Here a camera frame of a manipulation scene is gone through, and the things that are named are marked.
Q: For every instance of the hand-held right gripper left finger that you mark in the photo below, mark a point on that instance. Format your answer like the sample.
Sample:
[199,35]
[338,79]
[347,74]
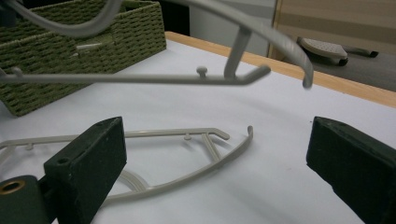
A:
[90,161]

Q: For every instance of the green woven basket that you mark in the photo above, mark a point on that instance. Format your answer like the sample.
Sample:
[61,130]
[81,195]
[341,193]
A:
[137,31]

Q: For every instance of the office chair base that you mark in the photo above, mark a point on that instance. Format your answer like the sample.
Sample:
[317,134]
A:
[323,48]

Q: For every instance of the grey plastic clothes hanger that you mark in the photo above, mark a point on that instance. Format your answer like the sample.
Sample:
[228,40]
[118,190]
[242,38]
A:
[124,78]
[162,133]

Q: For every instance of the white board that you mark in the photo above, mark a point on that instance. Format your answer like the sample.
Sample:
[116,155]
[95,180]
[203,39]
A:
[249,186]

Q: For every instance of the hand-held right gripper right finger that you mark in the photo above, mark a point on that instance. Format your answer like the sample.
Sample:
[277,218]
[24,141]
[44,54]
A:
[355,168]

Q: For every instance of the light wooden desk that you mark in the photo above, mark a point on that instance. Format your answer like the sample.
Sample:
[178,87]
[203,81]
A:
[342,18]

